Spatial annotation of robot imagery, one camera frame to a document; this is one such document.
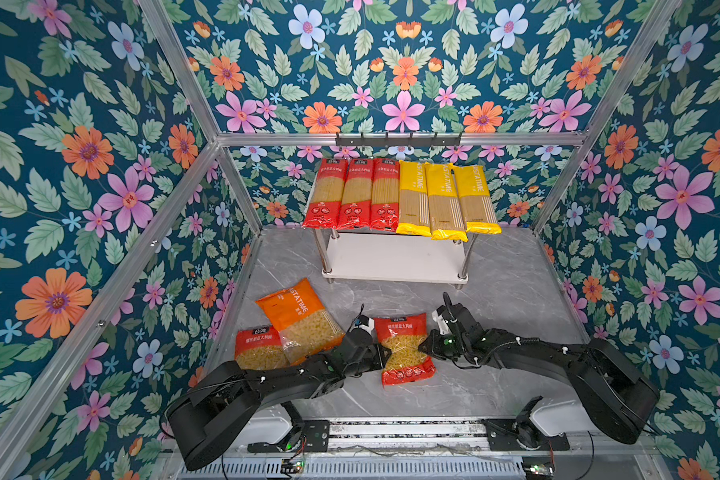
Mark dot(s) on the red macaroni bag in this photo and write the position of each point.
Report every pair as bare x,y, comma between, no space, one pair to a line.
259,348

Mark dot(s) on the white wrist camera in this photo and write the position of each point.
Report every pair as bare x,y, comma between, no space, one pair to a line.
365,323
441,323

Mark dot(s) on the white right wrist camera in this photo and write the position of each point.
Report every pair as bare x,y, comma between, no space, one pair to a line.
441,323

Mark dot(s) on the red fusilli bag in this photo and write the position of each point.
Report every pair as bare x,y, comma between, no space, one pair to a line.
403,336

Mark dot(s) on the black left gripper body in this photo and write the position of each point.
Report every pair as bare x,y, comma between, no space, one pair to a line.
373,360

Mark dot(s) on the red spaghetti bag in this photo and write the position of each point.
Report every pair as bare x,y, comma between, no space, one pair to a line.
384,212
355,205
323,208

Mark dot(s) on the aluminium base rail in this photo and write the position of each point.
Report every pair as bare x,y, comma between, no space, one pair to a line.
465,435

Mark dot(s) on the white two-tier shelf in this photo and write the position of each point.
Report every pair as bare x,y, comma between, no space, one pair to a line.
367,254

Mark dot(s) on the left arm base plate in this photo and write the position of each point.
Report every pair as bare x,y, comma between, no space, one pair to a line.
307,436

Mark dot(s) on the yellow spaghetti bag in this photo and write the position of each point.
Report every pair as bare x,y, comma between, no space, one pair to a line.
413,200
475,201
446,220

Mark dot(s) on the black hook rail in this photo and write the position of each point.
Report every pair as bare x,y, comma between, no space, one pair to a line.
386,140

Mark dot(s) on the orange macaroni bag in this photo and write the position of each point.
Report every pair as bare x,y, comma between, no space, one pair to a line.
303,323

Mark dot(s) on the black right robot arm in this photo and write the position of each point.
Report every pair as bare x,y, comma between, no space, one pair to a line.
614,393

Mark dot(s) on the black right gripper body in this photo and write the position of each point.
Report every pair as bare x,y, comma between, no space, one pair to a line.
443,347

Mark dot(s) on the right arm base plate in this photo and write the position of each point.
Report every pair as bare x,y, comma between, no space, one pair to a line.
506,435

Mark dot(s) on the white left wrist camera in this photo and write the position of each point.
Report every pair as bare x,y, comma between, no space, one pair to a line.
365,323

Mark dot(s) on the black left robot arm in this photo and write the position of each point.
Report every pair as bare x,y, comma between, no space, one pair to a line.
209,417

